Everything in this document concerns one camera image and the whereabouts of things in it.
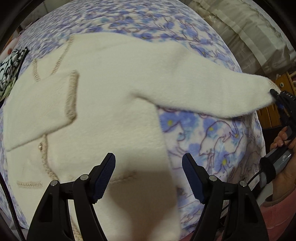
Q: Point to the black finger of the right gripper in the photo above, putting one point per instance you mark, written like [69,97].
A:
[283,99]

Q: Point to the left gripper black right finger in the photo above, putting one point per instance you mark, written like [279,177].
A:
[244,220]

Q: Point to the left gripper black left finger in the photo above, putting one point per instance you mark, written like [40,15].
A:
[51,220]

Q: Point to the white fleece cardigan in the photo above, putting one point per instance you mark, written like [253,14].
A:
[99,94]

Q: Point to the pink sleeve forearm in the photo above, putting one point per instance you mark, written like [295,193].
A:
[278,214]

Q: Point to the black white patterned folded clothes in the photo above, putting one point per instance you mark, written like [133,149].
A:
[10,69]

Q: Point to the person's right hand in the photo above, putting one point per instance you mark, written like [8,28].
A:
[285,180]

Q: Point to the blue cat print blanket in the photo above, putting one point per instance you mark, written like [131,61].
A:
[229,148]

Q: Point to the clear plastic storage bag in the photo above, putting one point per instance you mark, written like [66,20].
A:
[257,42]

